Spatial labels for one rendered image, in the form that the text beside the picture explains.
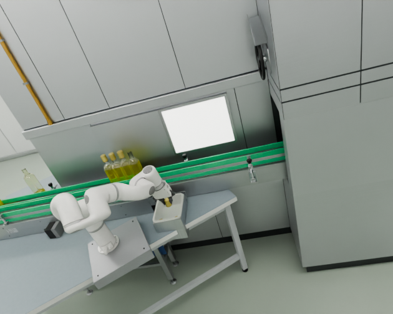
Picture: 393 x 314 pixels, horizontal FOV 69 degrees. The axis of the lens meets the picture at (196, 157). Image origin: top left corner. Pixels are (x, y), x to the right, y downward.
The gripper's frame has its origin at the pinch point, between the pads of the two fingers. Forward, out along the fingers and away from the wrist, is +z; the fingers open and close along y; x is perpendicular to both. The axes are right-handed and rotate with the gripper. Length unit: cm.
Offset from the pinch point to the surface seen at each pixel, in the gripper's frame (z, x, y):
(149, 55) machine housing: -58, -59, -8
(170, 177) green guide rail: 5.7, -21.8, 0.7
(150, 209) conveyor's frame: 15.9, -7.1, 17.4
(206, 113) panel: -19, -45, -31
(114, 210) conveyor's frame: 11.1, -8.5, 40.6
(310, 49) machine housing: -59, -20, -85
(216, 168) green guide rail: 6.2, -21.6, -29.5
